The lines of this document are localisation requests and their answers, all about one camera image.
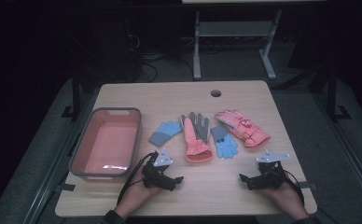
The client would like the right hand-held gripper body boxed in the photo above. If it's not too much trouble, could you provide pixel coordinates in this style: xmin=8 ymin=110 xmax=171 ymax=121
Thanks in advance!
xmin=255 ymin=149 xmax=291 ymax=191

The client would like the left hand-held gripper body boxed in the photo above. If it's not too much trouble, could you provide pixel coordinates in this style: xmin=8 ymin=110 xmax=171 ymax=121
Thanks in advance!
xmin=141 ymin=147 xmax=175 ymax=191

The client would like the pink padded glove grey palm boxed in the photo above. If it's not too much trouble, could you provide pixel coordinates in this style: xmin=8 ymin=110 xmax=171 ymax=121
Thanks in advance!
xmin=179 ymin=111 xmax=214 ymax=164
xmin=214 ymin=109 xmax=272 ymax=148

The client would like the blue knit glove grey cuff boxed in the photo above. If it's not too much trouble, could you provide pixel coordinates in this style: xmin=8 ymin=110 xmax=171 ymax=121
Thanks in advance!
xmin=147 ymin=120 xmax=184 ymax=148
xmin=210 ymin=124 xmax=240 ymax=160

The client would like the pink basket with grey rim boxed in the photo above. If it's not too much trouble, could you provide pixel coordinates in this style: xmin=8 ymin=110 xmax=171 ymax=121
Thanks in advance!
xmin=68 ymin=106 xmax=143 ymax=183

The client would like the person's left hand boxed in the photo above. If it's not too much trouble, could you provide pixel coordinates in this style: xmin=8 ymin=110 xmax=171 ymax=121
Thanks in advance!
xmin=115 ymin=172 xmax=162 ymax=219

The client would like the black tape strip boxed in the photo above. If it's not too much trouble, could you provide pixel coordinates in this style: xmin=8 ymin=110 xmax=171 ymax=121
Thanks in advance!
xmin=54 ymin=183 xmax=77 ymax=192
xmin=299 ymin=180 xmax=317 ymax=191

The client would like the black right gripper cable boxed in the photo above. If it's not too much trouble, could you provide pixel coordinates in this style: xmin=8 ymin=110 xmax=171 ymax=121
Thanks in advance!
xmin=280 ymin=167 xmax=306 ymax=207

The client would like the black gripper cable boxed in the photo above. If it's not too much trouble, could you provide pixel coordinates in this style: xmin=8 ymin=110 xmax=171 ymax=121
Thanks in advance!
xmin=117 ymin=151 xmax=159 ymax=205
xmin=280 ymin=167 xmax=306 ymax=207

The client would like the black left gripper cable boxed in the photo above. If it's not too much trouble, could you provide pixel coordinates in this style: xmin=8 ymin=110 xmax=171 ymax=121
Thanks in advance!
xmin=117 ymin=151 xmax=159 ymax=205

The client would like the aluminium floor rail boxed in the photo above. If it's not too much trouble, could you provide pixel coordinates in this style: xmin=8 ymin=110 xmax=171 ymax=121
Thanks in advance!
xmin=312 ymin=91 xmax=362 ymax=216
xmin=21 ymin=92 xmax=100 ymax=224

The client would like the black metal stand post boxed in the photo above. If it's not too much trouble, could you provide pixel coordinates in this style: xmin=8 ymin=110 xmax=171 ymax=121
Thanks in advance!
xmin=61 ymin=69 xmax=83 ymax=123
xmin=326 ymin=60 xmax=353 ymax=123

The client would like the bundle of floor cables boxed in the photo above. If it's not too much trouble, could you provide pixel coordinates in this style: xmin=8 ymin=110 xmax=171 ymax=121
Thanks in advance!
xmin=124 ymin=31 xmax=196 ymax=84

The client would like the grey metal table frame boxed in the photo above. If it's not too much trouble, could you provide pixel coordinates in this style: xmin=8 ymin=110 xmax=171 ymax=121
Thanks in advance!
xmin=192 ymin=8 xmax=284 ymax=81

